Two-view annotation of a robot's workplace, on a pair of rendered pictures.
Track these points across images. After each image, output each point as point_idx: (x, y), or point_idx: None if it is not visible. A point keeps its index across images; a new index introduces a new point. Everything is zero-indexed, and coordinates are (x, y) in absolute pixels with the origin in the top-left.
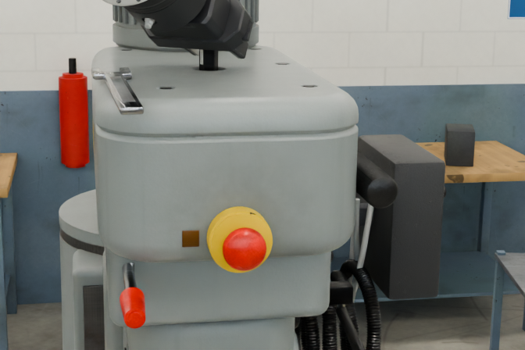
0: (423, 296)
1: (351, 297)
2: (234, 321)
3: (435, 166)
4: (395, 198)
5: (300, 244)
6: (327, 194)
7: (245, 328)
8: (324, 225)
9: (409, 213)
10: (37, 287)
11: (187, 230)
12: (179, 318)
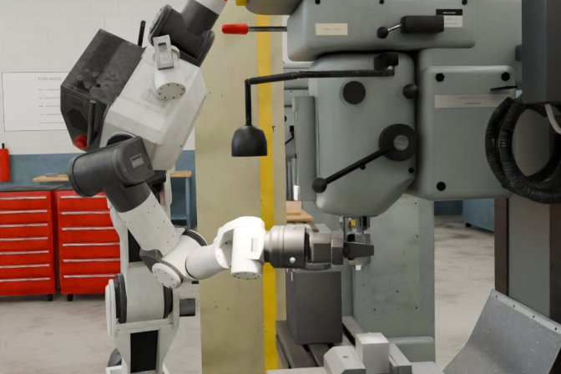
0: (538, 100)
1: (386, 60)
2: (316, 61)
3: None
4: None
5: None
6: None
7: (315, 64)
8: None
9: (528, 19)
10: None
11: None
12: (291, 53)
